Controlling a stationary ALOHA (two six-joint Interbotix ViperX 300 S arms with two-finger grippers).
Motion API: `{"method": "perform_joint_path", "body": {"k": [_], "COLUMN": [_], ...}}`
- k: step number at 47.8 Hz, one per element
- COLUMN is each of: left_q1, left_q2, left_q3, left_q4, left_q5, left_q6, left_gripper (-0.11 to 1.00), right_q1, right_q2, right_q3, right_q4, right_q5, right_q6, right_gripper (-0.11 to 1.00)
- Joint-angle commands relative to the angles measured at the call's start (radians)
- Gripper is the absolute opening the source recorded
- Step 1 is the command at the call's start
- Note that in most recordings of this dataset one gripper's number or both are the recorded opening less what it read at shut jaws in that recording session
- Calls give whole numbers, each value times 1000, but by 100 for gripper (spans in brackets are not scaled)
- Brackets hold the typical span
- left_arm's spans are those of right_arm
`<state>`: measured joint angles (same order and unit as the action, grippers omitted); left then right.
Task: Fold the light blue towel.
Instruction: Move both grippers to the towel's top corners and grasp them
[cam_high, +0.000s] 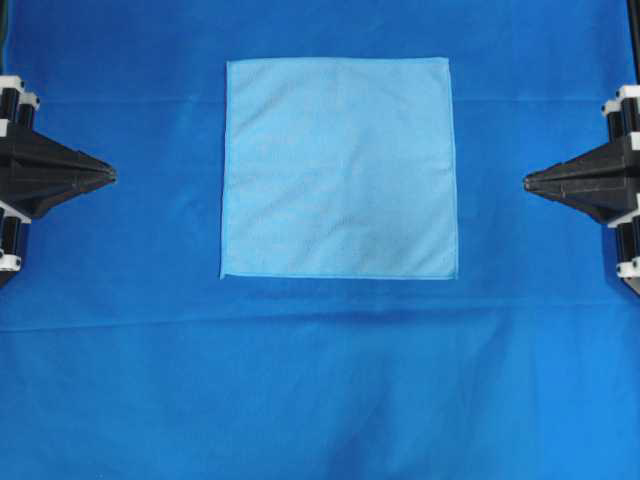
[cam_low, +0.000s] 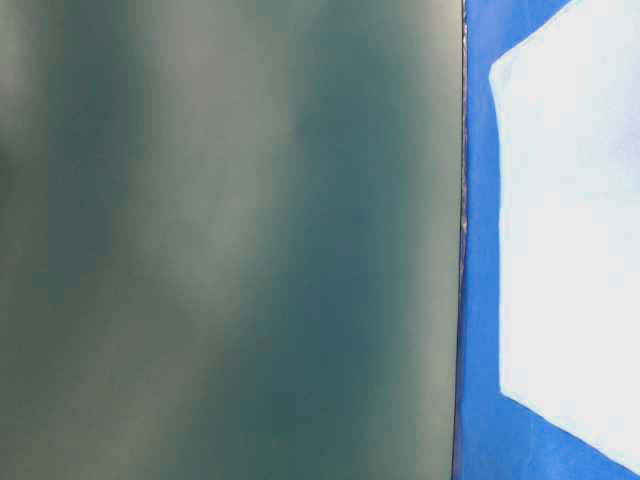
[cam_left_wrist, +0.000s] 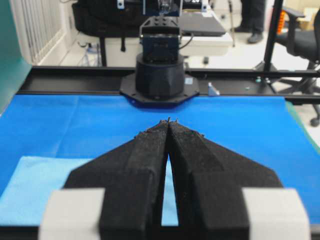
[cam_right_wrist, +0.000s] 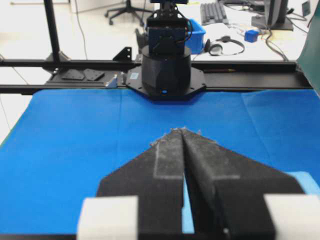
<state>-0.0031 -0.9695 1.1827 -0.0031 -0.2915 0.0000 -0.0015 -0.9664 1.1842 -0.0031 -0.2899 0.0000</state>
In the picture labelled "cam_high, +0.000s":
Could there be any dark blue table cloth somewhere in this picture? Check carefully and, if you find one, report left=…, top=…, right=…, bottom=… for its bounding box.
left=1, top=1, right=639, bottom=479

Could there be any light blue towel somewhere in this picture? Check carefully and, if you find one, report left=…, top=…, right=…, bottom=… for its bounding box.
left=220, top=57, right=459, bottom=281

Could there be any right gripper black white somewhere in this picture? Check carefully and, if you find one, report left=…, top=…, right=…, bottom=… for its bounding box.
left=523, top=85, right=639, bottom=278

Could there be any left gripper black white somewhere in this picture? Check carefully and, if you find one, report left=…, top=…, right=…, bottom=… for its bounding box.
left=1, top=75, right=116, bottom=273

